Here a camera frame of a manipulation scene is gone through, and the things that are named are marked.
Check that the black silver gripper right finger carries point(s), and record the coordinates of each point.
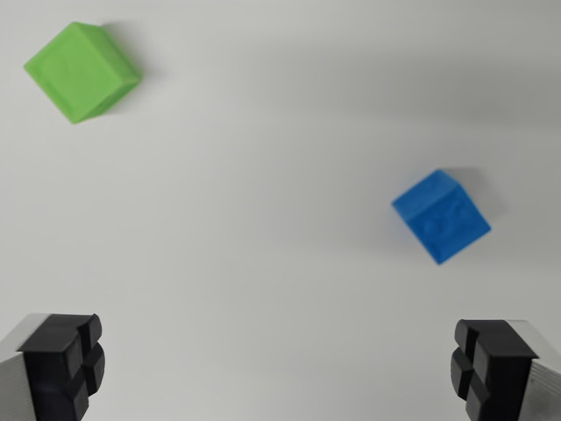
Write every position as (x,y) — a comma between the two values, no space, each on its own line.
(499,373)

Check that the black silver gripper left finger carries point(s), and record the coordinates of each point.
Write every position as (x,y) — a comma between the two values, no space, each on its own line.
(48,368)

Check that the blue cube with embossed face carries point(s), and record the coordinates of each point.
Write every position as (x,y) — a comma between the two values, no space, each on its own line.
(442,217)

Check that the green cube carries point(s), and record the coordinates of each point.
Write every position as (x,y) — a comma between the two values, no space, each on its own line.
(81,72)

